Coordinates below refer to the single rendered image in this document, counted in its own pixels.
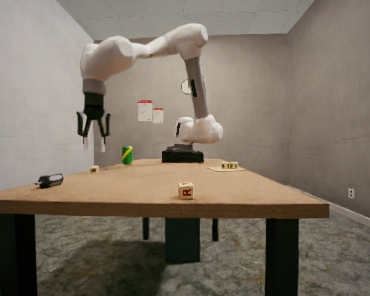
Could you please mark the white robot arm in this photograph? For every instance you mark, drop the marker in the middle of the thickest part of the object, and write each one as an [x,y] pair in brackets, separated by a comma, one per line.
[117,53]

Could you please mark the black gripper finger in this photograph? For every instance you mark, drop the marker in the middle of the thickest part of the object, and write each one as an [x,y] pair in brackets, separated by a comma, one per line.
[86,128]
[107,115]

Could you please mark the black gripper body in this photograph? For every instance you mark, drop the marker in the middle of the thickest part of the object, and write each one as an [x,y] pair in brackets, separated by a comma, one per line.
[93,102]

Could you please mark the pale yellow mat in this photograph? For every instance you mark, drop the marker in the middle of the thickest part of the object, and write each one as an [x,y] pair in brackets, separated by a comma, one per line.
[219,169]

